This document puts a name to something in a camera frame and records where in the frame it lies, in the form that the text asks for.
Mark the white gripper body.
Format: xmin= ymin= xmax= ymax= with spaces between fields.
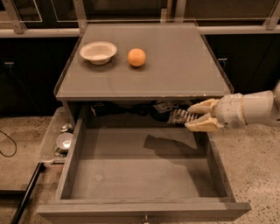
xmin=214 ymin=94 xmax=245 ymax=129

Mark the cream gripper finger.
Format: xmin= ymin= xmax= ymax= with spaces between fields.
xmin=187 ymin=99 xmax=218 ymax=114
xmin=185 ymin=114 xmax=223 ymax=132

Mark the black rxbar chocolate wrapper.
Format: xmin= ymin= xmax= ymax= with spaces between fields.
xmin=168 ymin=108 xmax=200 ymax=124

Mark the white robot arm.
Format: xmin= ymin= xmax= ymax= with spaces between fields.
xmin=185 ymin=81 xmax=280 ymax=132

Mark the open grey top drawer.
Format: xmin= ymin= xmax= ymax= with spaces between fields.
xmin=38 ymin=107 xmax=251 ymax=224

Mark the orange fruit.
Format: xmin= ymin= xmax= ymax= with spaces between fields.
xmin=128 ymin=48 xmax=146 ymax=67

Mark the grey wooden cabinet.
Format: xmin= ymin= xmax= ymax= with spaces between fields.
xmin=53 ymin=23 xmax=235 ymax=130

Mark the white paper bowl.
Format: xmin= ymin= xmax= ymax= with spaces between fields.
xmin=80 ymin=41 xmax=117 ymax=66

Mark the small white cup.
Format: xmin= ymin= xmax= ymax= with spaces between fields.
xmin=56 ymin=132 xmax=73 ymax=150

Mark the clear plastic storage bin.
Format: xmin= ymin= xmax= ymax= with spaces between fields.
xmin=38 ymin=107 xmax=74 ymax=164

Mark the black cable on floor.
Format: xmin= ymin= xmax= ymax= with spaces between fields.
xmin=0 ymin=129 xmax=18 ymax=158

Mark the black floor rail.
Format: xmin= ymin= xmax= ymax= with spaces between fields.
xmin=10 ymin=163 xmax=45 ymax=224

